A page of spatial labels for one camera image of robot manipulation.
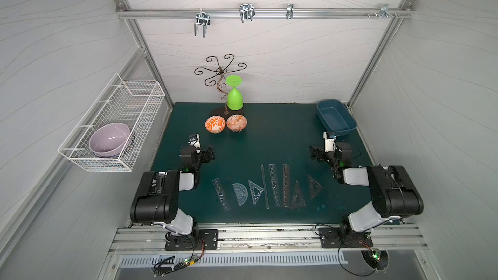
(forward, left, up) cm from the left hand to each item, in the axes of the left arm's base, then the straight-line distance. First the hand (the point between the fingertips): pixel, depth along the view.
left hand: (203, 145), depth 94 cm
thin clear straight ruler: (-17, -31, -7) cm, 36 cm away
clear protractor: (-20, -20, -7) cm, 29 cm away
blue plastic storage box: (+29, -75, -10) cm, 81 cm away
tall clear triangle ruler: (-18, -45, -6) cm, 49 cm away
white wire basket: (+4, +25, +25) cm, 36 cm away
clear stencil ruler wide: (-17, -35, -7) cm, 40 cm away
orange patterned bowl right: (+20, -15, -6) cm, 25 cm away
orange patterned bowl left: (+17, -3, -4) cm, 18 cm away
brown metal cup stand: (+26, -8, +20) cm, 33 cm away
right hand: (+3, -59, -1) cm, 59 cm away
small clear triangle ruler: (-17, -53, -7) cm, 56 cm away
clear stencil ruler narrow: (-16, -40, -7) cm, 44 cm away
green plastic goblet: (+17, -15, +15) cm, 27 cm away
